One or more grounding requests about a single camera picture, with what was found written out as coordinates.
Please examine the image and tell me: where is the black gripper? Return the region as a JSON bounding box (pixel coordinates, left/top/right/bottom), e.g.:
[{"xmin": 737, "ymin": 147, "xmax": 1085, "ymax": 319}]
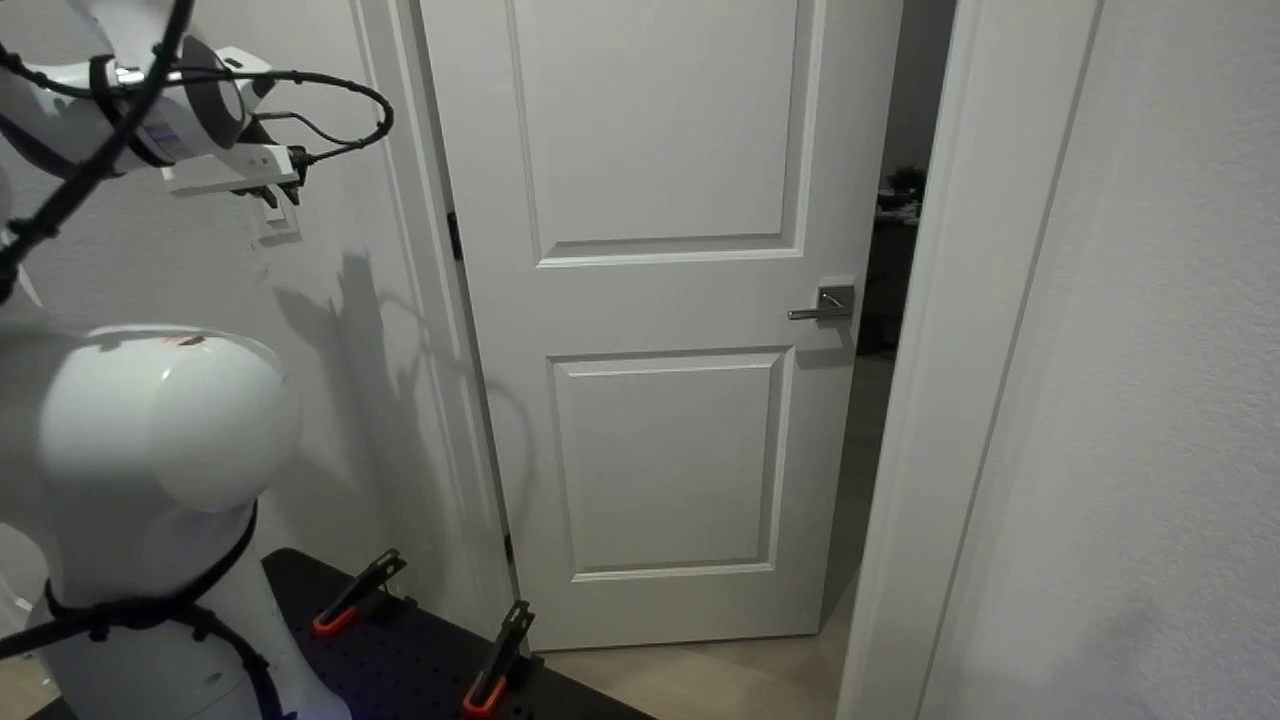
[{"xmin": 231, "ymin": 173, "xmax": 312, "ymax": 214}]

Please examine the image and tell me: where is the white wall light switch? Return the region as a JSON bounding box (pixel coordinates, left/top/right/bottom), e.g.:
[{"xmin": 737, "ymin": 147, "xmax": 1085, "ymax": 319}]
[{"xmin": 251, "ymin": 198, "xmax": 309, "ymax": 253}]

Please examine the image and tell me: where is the white panelled door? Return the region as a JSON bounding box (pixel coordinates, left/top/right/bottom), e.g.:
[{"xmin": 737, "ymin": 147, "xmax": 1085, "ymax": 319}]
[{"xmin": 411, "ymin": 0, "xmax": 911, "ymax": 656}]

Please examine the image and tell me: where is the silver lever door handle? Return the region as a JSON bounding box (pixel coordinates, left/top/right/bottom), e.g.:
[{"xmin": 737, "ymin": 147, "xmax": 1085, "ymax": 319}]
[{"xmin": 790, "ymin": 281, "xmax": 861, "ymax": 326}]

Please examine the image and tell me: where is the black robot base board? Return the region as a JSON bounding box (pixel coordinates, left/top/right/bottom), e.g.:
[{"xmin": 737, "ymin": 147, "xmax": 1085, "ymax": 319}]
[{"xmin": 258, "ymin": 543, "xmax": 657, "ymax": 720}]

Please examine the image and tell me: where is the black orange spring clamp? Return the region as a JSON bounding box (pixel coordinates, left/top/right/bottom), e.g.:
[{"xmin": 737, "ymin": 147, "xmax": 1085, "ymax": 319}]
[
  {"xmin": 462, "ymin": 597, "xmax": 537, "ymax": 714},
  {"xmin": 309, "ymin": 543, "xmax": 411, "ymax": 641}
]

